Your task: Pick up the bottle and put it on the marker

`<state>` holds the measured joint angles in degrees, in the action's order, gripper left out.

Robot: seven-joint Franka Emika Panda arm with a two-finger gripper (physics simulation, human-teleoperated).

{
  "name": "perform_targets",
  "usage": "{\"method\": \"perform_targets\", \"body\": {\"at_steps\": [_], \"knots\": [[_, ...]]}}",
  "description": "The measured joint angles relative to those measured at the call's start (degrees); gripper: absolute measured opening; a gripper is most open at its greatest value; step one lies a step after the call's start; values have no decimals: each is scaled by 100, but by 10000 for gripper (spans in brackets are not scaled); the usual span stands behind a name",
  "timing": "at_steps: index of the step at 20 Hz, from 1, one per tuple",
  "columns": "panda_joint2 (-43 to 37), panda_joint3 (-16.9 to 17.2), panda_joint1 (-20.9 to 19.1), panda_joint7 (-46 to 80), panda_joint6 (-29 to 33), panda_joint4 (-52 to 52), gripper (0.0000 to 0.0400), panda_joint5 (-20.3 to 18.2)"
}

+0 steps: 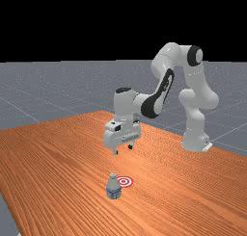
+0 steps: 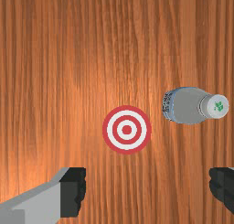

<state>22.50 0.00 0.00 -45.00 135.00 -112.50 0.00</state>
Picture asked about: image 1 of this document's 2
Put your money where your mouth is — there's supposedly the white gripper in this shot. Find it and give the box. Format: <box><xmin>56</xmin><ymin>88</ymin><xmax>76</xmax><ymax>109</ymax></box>
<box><xmin>103</xmin><ymin>118</ymin><xmax>142</xmax><ymax>156</ymax></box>

